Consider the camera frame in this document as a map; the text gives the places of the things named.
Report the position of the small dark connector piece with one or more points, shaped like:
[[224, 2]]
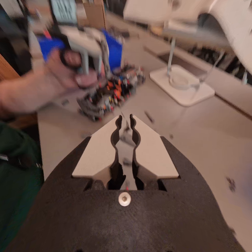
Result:
[[231, 184]]

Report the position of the brown cardboard box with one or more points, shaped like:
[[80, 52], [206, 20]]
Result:
[[92, 13]]

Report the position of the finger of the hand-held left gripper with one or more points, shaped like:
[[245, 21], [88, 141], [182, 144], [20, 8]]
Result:
[[82, 39], [105, 57]]

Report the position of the partly built toy vehicle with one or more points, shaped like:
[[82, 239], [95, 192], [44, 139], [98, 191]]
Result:
[[110, 94]]

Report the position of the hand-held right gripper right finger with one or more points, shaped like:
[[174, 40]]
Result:
[[155, 157]]

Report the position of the open instruction booklet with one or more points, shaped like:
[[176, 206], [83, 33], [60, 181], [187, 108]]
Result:
[[141, 9]]

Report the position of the white book stand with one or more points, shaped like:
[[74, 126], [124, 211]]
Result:
[[163, 78]]

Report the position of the person's left hand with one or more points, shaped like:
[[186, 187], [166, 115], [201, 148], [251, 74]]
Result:
[[59, 78]]

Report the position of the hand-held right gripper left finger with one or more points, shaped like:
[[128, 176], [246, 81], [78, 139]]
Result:
[[94, 157]]

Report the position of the blue storage bin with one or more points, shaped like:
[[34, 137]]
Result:
[[114, 53]]

